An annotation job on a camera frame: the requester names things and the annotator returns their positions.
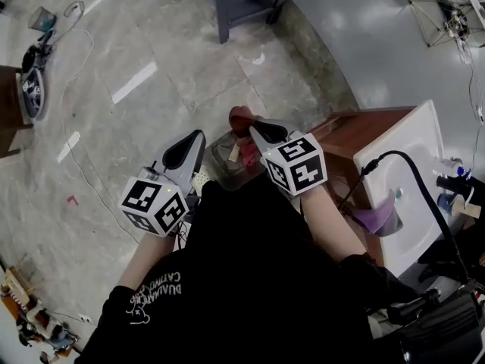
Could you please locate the blue cup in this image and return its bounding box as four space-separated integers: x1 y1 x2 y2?
436 192 459 215

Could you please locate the wire mesh waste bin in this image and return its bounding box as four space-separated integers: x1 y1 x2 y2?
27 5 58 33

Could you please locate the person's left forearm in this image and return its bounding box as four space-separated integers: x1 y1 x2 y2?
117 233 179 291

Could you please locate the clear plastic container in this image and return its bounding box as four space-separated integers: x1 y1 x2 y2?
204 129 266 191

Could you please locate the black backpack unit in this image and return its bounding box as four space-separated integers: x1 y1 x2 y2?
386 286 485 364

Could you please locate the person's black printed shirt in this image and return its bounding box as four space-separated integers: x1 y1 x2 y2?
74 172 418 364

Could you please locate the person's white clog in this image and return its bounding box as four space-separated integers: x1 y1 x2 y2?
191 164 212 193

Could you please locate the black faucet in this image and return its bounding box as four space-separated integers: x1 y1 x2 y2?
435 174 485 200

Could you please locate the brown vanity with white top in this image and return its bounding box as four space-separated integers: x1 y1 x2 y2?
0 64 36 159

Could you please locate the white sink basin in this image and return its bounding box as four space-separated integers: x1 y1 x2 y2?
352 99 471 278

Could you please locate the grey backpack rig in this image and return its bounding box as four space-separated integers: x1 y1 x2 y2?
18 39 52 120

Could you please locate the white bottle with blue cap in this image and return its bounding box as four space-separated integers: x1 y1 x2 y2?
431 157 473 180

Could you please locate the thick black hose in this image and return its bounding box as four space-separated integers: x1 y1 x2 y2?
336 149 471 291

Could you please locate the person's right forearm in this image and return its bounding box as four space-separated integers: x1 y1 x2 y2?
299 186 368 268

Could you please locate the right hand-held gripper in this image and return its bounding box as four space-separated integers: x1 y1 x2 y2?
247 118 328 197

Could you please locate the dark red cloth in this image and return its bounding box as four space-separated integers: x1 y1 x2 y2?
229 105 262 140

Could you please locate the wooden vanity cabinet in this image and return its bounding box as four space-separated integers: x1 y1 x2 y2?
306 106 416 268

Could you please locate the pink cloth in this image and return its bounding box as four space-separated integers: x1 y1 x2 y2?
238 138 266 174

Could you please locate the purple grey cloth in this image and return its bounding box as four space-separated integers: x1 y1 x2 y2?
354 190 405 238

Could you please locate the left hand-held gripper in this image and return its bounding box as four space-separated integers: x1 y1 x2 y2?
117 128 207 238

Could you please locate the black and white gear pile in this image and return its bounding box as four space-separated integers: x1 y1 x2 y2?
435 0 478 41

